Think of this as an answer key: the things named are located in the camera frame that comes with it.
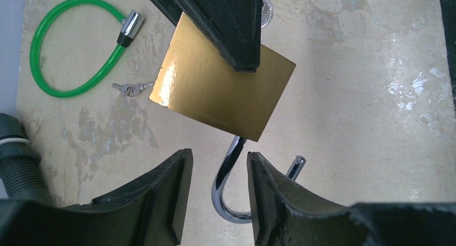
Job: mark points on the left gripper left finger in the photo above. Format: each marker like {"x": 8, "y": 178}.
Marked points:
{"x": 149, "y": 210}

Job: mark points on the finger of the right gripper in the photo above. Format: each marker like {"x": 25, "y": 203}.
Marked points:
{"x": 233, "y": 26}

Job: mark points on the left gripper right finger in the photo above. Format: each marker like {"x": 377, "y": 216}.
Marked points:
{"x": 285, "y": 213}

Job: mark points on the large brass padlock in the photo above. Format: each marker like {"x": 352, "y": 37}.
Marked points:
{"x": 195, "y": 81}

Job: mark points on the green cable lock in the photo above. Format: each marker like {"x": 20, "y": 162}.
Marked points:
{"x": 48, "y": 51}

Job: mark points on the cable lock keys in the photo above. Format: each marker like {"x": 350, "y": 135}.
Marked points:
{"x": 132, "y": 90}

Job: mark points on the large padlock key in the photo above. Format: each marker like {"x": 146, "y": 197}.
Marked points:
{"x": 266, "y": 13}

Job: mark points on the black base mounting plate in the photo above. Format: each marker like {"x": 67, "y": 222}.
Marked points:
{"x": 448, "y": 17}

